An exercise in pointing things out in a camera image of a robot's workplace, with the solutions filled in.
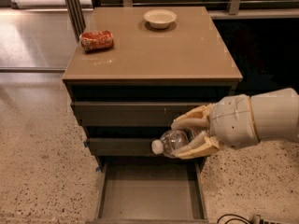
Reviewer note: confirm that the grey drawer cabinet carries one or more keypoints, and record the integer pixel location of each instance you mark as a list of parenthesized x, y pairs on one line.
[(187, 62)]

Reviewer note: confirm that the blue tape piece lower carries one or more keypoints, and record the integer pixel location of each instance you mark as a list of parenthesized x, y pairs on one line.
[(97, 169)]

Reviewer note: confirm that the top drawer front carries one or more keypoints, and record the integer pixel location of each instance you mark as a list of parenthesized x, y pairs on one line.
[(129, 114)]

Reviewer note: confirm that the crushed red snack bag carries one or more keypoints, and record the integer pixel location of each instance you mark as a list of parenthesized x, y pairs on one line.
[(97, 40)]

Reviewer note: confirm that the white bowl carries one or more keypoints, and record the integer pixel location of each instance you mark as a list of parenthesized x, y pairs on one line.
[(160, 18)]

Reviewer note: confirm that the middle drawer front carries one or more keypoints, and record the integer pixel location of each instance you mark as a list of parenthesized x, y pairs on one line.
[(139, 147)]

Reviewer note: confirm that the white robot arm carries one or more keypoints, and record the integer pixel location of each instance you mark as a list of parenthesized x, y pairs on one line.
[(275, 115)]

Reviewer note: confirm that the clear plastic water bottle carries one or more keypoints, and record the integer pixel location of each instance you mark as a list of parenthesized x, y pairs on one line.
[(173, 142)]

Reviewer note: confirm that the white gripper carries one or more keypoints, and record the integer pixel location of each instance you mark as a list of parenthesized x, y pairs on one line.
[(233, 119)]

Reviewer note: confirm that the open bottom drawer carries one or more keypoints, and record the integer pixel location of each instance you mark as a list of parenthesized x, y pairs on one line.
[(144, 190)]

